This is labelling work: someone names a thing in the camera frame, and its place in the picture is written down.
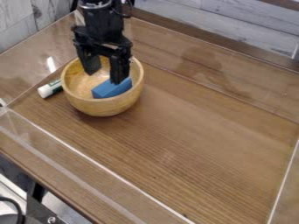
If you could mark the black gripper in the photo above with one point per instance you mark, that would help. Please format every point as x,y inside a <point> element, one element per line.
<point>101,37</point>

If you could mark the black metal table leg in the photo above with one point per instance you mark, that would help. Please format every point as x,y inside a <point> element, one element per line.
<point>38,192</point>

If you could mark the brown wooden bowl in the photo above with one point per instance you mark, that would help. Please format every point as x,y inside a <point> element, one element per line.
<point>78,84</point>

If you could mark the clear acrylic corner bracket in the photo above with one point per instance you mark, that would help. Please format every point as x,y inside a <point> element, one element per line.
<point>79,18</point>

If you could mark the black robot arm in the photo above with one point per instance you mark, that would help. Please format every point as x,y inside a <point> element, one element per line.
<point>101,4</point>

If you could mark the blue foam block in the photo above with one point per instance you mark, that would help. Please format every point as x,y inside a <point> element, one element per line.
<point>107,89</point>

